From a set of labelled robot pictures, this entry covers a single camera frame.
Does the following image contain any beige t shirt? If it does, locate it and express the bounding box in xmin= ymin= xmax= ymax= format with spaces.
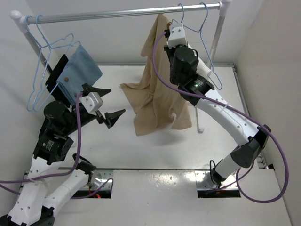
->
xmin=120 ymin=14 xmax=192 ymax=136

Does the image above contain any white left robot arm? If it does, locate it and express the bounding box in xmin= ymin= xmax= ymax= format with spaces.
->
xmin=0 ymin=84 xmax=124 ymax=226

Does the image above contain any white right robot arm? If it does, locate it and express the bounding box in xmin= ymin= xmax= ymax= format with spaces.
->
xmin=164 ymin=45 xmax=270 ymax=185

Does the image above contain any blue denim cloth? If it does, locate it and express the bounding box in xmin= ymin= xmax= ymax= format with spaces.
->
xmin=56 ymin=45 xmax=103 ymax=105

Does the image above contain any white quilted cloth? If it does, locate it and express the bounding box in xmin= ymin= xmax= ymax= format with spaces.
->
xmin=188 ymin=44 xmax=211 ymax=79

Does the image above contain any black cloth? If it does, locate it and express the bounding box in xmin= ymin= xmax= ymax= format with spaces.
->
xmin=45 ymin=54 xmax=70 ymax=107

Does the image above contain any silver clothes rack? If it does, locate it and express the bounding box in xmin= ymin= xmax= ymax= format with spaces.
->
xmin=10 ymin=0 xmax=233 ymax=134

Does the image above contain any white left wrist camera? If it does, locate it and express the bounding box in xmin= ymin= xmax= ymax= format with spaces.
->
xmin=79 ymin=92 xmax=103 ymax=114

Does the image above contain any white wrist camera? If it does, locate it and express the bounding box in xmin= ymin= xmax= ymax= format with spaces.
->
xmin=79 ymin=92 xmax=103 ymax=114
xmin=167 ymin=23 xmax=187 ymax=48

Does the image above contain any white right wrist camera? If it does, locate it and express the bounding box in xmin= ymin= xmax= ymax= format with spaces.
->
xmin=167 ymin=23 xmax=187 ymax=48

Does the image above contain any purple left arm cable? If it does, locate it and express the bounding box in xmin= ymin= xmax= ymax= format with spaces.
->
xmin=0 ymin=93 xmax=113 ymax=201

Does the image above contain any blue wire hanger with denim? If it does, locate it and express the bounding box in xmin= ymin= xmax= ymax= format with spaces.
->
xmin=26 ymin=15 xmax=81 ymax=112

